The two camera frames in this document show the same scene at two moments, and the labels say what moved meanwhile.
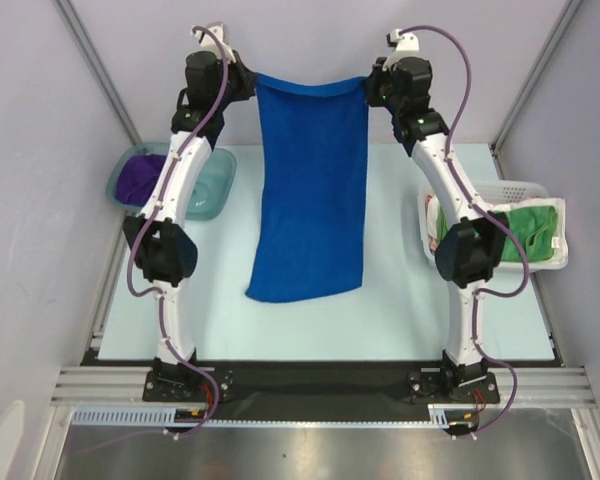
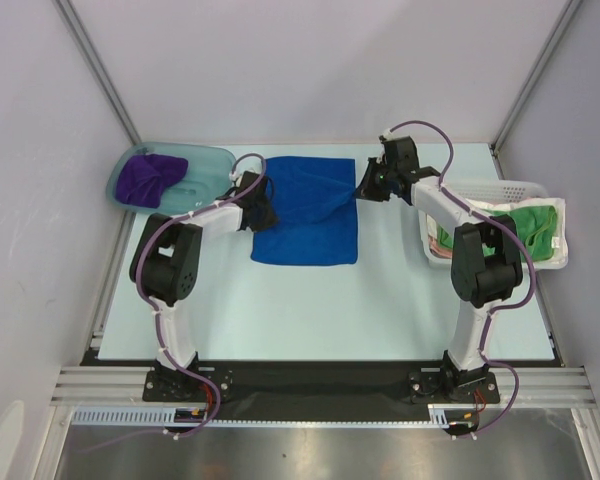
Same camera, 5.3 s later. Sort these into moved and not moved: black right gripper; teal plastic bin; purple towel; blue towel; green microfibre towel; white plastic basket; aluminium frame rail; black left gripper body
Moved: blue towel; black left gripper body; black right gripper
Not moved: teal plastic bin; white plastic basket; green microfibre towel; aluminium frame rail; purple towel
